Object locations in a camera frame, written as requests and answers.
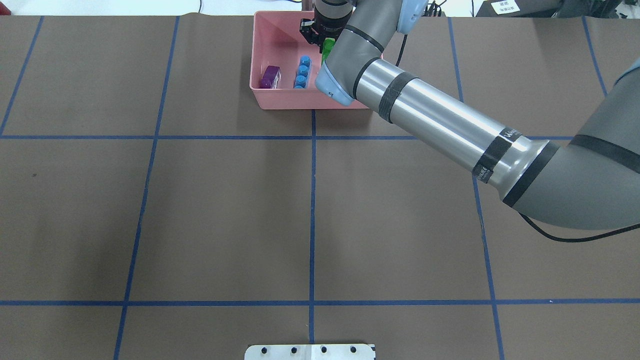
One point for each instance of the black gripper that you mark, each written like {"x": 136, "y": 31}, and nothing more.
{"x": 330, "y": 24}

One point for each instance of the green block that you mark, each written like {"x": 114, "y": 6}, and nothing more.
{"x": 326, "y": 48}

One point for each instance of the long blue block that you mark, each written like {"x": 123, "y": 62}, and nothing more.
{"x": 303, "y": 72}

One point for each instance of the purple block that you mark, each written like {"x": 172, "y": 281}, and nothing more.
{"x": 270, "y": 78}

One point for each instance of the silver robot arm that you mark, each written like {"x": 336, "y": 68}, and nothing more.
{"x": 593, "y": 183}

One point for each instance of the pink plastic box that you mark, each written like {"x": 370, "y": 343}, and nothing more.
{"x": 277, "y": 42}

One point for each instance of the red bottle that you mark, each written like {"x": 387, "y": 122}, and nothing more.
{"x": 4, "y": 10}

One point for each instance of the white camera stand post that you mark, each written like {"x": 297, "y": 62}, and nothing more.
{"x": 336, "y": 351}

